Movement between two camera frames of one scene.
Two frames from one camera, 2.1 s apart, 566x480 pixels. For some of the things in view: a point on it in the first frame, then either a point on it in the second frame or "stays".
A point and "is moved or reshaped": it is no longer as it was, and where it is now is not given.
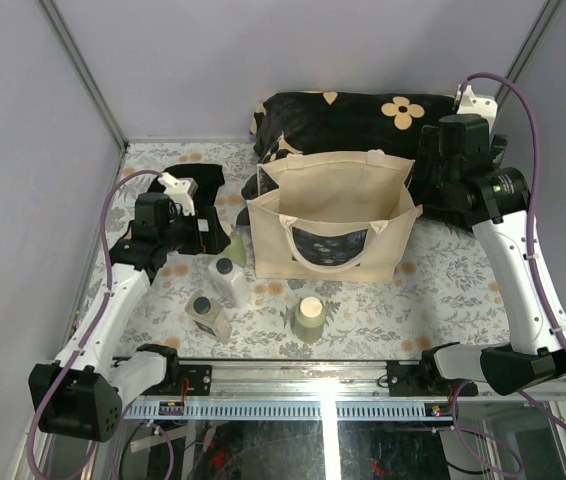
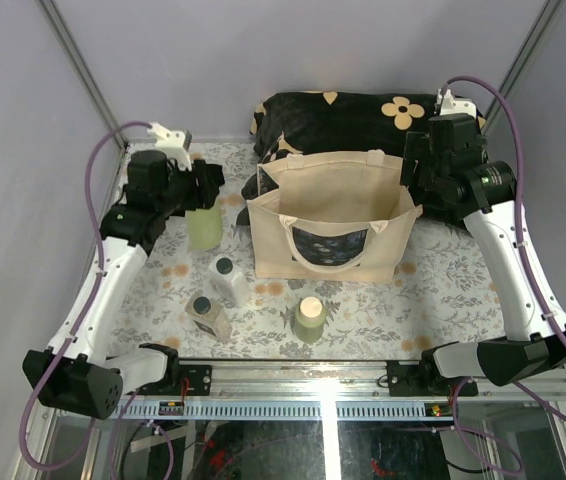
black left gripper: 206,243 to 198,175
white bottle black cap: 230,281 stays
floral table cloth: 208,305 stays
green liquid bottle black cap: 236,250 is moved or reshaped
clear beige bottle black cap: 206,313 stays
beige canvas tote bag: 330,216 stays
